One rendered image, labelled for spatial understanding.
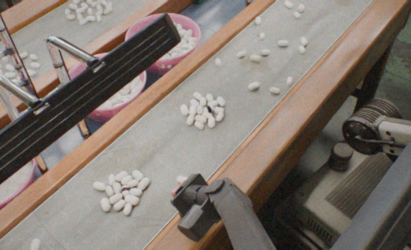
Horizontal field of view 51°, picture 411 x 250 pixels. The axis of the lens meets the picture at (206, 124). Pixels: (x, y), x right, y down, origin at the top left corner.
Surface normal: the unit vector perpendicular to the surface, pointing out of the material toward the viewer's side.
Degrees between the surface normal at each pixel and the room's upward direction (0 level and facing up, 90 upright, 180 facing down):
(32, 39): 0
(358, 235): 47
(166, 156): 0
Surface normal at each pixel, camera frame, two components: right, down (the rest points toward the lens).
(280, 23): -0.04, -0.65
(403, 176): -0.67, -0.69
